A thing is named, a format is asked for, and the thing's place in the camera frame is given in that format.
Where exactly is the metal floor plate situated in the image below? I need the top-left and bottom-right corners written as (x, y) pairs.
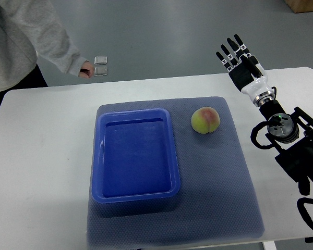
top-left (94, 56), bottom-right (107, 65)
top-left (94, 66), bottom-right (108, 76)

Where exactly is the grey sweatshirt forearm sleeve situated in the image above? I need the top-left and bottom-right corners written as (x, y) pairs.
top-left (11, 1), bottom-right (88, 77)

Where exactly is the upper metal floor plate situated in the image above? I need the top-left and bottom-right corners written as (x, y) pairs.
top-left (94, 56), bottom-right (107, 65)

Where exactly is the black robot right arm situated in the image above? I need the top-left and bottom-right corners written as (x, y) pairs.
top-left (250, 99), bottom-right (313, 196)

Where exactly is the green red peach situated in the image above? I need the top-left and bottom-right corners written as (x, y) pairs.
top-left (191, 107), bottom-right (220, 134)

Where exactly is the person's hand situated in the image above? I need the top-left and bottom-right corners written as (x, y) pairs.
top-left (78, 61), bottom-right (94, 79)

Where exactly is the blue grey mesh mat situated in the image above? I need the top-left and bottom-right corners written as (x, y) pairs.
top-left (87, 97), bottom-right (264, 249)

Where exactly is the lower metal floor plate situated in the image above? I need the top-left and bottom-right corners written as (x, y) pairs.
top-left (94, 66), bottom-right (108, 76)

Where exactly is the brown wooden box corner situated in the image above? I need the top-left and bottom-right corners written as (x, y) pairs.
top-left (289, 0), bottom-right (313, 13)

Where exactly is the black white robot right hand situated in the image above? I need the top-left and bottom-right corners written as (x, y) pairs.
top-left (216, 34), bottom-right (276, 107)

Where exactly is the white table leg frame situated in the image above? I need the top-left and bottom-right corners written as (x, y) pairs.
top-left (262, 241), bottom-right (277, 250)

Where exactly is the blue plastic tray plate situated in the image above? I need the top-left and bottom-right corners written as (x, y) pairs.
top-left (91, 108), bottom-right (180, 204)

